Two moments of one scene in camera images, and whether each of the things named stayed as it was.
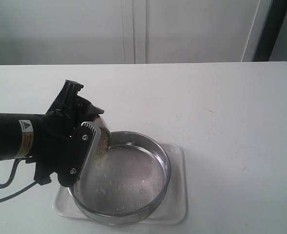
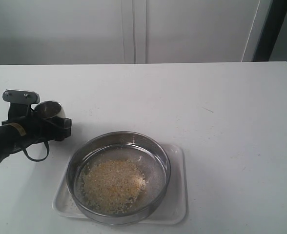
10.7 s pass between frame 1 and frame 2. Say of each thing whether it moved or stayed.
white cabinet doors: stayed
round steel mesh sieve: stayed
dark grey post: stayed
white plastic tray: stayed
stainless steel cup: moved
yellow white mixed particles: moved
